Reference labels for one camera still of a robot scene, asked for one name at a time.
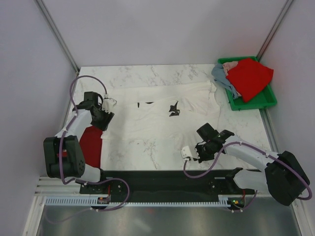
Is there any white t shirt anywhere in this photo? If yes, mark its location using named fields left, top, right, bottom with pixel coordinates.
left=101, top=81, right=220, bottom=149

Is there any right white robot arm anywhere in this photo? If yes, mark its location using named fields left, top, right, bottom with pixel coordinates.
left=195, top=123, right=313, bottom=206

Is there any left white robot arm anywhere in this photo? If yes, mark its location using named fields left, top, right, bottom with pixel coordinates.
left=43, top=91, right=117, bottom=193

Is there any folded red t shirt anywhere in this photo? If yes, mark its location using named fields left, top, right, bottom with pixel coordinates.
left=79, top=126, right=103, bottom=168

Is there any light blue t shirt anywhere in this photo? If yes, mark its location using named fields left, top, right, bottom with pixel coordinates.
left=211, top=63, right=241, bottom=99

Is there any green plastic bin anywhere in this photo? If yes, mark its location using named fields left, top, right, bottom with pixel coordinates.
left=218, top=56, right=277, bottom=111

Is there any red t shirt in bin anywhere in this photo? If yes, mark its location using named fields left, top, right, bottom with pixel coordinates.
left=226, top=58, right=274, bottom=103

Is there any pink t shirt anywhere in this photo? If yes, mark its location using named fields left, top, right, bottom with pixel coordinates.
left=222, top=61, right=238, bottom=76

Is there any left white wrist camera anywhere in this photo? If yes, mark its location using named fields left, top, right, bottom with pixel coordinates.
left=101, top=96, right=117, bottom=113

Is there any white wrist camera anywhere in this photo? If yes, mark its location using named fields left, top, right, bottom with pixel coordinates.
left=101, top=96, right=117, bottom=113
left=180, top=146, right=200, bottom=161

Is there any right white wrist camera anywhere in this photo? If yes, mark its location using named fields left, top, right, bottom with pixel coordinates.
left=180, top=146, right=200, bottom=161

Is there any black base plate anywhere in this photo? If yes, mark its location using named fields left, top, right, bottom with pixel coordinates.
left=79, top=169, right=255, bottom=195

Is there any aluminium frame rail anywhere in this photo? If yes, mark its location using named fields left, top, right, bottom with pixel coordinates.
left=34, top=176, right=303, bottom=197

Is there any white slotted cable duct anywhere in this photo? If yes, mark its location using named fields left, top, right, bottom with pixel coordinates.
left=44, top=196, right=236, bottom=207

